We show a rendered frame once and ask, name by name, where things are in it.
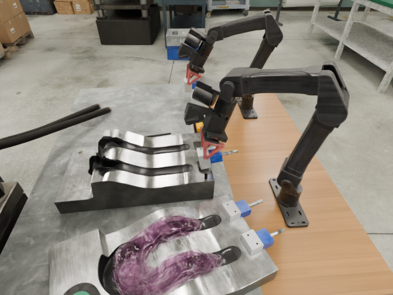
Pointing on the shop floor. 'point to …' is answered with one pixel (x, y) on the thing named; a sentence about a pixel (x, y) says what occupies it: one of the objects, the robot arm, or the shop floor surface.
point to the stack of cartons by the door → (74, 6)
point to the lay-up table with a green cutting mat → (362, 36)
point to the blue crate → (173, 52)
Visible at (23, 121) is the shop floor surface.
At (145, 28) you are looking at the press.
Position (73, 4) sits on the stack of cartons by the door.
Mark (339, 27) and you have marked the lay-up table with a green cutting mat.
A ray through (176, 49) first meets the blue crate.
